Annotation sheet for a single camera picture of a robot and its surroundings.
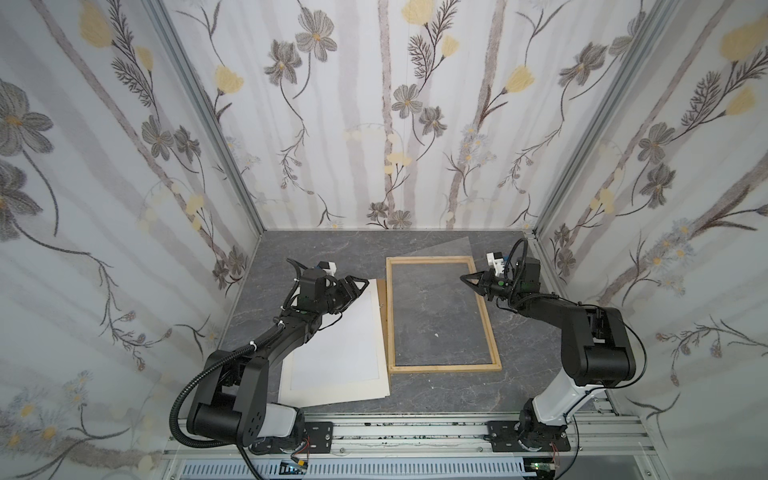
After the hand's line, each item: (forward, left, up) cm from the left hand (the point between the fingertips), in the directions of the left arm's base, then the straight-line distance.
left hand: (360, 279), depth 86 cm
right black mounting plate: (-39, -40, -13) cm, 57 cm away
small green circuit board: (-43, +15, -17) cm, 49 cm away
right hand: (+2, -30, 0) cm, 30 cm away
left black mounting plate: (-38, +11, -15) cm, 42 cm away
